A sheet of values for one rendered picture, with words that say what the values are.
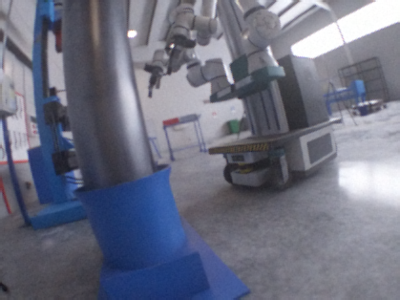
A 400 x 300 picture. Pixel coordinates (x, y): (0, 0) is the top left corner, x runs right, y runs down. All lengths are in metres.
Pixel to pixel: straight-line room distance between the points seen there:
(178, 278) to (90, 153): 0.38
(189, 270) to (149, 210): 0.19
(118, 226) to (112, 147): 0.18
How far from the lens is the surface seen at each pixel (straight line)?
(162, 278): 0.56
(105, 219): 0.51
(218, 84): 1.57
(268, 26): 1.12
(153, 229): 0.51
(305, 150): 1.27
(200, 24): 1.10
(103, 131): 0.49
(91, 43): 0.57
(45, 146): 2.37
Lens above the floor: 0.43
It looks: 4 degrees down
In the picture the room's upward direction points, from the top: 14 degrees counter-clockwise
